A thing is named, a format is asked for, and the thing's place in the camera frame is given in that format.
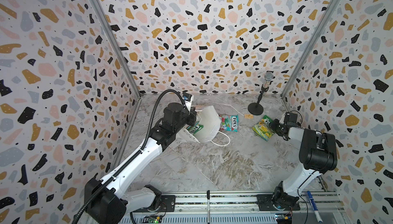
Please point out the circuit board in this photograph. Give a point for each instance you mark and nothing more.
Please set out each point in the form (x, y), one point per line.
(283, 218)
(152, 219)

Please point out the green yellow Fox's candy packet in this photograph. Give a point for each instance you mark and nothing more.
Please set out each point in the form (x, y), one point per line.
(263, 129)

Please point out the white paper bag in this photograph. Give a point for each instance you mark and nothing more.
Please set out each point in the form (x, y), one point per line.
(211, 121)

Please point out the small wooden block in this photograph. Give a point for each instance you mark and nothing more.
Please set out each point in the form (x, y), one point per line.
(248, 116)

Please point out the left circuit board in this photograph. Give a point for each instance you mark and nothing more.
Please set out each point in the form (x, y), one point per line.
(152, 219)

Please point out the green snack packet in bag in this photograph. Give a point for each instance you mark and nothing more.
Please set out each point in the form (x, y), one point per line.
(195, 128)

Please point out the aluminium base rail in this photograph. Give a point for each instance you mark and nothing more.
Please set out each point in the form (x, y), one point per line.
(240, 208)

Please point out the silver microphone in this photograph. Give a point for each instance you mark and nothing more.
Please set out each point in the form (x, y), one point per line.
(267, 80)

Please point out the black and silver pen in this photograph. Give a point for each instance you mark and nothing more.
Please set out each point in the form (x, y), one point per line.
(208, 207)

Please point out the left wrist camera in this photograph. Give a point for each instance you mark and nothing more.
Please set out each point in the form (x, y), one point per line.
(188, 98)

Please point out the teal Fox's candy packet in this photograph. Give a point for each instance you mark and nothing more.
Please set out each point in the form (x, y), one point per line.
(228, 122)

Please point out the blue marker pen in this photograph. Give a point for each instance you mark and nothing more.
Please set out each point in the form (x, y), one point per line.
(314, 207)

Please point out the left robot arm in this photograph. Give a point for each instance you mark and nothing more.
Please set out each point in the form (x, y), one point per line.
(107, 199)

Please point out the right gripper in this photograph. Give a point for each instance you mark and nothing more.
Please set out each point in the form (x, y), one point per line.
(276, 125)

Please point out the right circuit board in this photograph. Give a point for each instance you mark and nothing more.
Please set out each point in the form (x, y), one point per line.
(283, 218)

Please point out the black microphone stand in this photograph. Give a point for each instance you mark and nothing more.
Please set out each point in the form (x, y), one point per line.
(256, 108)

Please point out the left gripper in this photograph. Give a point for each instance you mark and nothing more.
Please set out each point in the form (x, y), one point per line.
(191, 116)

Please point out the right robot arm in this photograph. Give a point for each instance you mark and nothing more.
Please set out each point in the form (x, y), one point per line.
(317, 156)

